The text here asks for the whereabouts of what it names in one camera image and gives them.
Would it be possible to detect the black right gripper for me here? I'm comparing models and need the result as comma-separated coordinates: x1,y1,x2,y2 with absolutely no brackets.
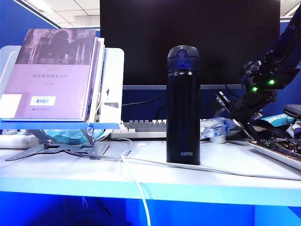
214,84,277,142

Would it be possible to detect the clear mineral water bottle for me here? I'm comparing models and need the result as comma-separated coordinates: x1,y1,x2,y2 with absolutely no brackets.
199,116,237,142

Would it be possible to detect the black Thermos flask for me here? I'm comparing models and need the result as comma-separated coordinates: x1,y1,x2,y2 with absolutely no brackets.
166,45,201,166

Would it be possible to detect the blue and white package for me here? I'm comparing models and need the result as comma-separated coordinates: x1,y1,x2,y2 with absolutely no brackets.
260,113,295,127

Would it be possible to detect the white rectangular tray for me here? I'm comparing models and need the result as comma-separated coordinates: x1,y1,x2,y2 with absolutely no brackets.
248,139,301,170

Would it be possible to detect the dark circuit board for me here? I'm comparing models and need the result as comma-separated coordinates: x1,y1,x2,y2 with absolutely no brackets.
255,137,301,162

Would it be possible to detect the black zip pouch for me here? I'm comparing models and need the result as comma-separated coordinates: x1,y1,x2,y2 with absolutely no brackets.
284,104,301,120

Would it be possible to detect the purple and white item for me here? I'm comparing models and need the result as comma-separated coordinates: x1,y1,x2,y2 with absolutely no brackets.
285,120,301,139

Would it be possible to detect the black computer monitor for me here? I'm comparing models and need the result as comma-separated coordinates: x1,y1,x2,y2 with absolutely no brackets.
100,0,281,90

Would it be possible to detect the white and grey keyboard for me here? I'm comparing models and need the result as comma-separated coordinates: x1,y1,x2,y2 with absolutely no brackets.
110,119,250,139

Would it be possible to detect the silver metal book stand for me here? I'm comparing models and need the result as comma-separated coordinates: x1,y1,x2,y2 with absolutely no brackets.
0,45,125,161

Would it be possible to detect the white book behind mauve book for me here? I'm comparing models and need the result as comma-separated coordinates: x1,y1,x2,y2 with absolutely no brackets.
85,37,106,122

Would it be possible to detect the blue tissue pack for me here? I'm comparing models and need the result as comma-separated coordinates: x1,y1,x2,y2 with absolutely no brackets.
44,129,105,145

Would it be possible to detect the mauve book with barcode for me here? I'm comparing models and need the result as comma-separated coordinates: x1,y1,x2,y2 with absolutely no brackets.
0,28,97,120

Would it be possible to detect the white power strip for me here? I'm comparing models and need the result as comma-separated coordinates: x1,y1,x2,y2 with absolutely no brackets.
0,130,40,150

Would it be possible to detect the black monitor cable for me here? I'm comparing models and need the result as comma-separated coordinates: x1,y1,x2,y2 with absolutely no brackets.
202,98,218,116
121,91,167,106

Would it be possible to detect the grey cable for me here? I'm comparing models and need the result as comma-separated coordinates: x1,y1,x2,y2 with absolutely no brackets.
63,149,301,181

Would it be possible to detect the white cable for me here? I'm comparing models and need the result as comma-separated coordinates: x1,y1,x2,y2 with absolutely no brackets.
101,137,151,226

